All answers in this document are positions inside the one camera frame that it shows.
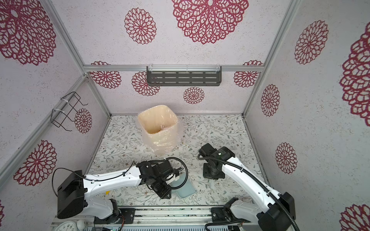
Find light blue plastic dustpan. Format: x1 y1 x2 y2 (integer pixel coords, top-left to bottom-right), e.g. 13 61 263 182
174 178 196 198

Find dark grey wall shelf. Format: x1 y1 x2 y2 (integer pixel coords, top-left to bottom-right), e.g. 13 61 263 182
146 66 222 87

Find white dial gauge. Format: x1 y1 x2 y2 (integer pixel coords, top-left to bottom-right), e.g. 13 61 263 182
54 221 77 231

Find light blue white brush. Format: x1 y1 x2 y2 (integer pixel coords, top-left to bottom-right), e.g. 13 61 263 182
209 180 215 189

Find cream bin with plastic liner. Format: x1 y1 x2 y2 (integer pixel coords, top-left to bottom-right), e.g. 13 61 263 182
137 105 183 156

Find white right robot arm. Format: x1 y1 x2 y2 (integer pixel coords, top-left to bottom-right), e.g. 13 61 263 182
197 143 299 231

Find black wire wall basket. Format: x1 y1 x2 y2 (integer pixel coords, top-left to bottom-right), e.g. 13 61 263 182
50 91 88 132

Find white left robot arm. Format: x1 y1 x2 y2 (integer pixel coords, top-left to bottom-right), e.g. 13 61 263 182
54 157 188 223

